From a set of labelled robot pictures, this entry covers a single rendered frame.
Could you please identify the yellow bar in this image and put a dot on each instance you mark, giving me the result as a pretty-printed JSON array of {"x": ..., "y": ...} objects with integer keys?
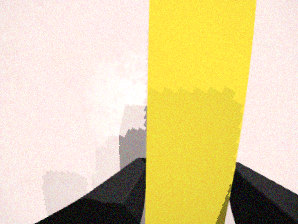
[{"x": 198, "y": 67}]

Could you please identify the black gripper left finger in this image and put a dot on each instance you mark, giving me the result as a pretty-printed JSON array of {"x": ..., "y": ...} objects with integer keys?
[{"x": 119, "y": 200}]

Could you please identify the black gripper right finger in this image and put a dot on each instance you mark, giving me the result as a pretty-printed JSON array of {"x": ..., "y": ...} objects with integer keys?
[{"x": 254, "y": 199}]

